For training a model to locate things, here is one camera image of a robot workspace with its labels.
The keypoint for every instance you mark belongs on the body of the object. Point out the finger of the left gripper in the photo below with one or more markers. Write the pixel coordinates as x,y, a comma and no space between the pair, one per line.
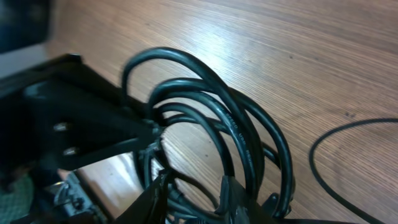
88,129

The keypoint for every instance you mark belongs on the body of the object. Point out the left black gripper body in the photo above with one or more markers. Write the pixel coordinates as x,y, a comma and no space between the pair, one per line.
20,147

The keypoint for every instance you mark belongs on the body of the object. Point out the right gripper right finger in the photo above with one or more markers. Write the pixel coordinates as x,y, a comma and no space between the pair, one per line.
237,207

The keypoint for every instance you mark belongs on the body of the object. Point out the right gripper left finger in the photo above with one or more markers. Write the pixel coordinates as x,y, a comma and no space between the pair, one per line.
150,207

